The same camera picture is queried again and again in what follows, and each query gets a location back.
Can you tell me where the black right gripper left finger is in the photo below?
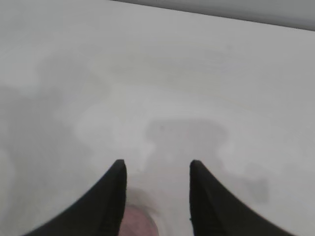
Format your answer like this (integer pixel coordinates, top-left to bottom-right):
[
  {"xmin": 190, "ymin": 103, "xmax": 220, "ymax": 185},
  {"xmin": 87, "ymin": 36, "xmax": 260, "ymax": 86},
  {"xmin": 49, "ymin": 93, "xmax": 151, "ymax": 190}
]
[{"xmin": 23, "ymin": 159, "xmax": 127, "ymax": 236}]

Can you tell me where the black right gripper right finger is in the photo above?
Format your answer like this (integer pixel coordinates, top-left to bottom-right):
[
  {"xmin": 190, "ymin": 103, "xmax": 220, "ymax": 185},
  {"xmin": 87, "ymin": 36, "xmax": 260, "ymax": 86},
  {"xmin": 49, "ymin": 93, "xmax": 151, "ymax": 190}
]
[{"xmin": 189, "ymin": 159, "xmax": 294, "ymax": 236}]

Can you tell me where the pink peach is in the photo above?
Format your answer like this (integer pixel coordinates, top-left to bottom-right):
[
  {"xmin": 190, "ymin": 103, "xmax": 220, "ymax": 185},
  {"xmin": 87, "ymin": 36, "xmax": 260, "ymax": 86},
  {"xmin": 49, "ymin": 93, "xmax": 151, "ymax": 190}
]
[{"xmin": 119, "ymin": 204, "xmax": 161, "ymax": 236}]

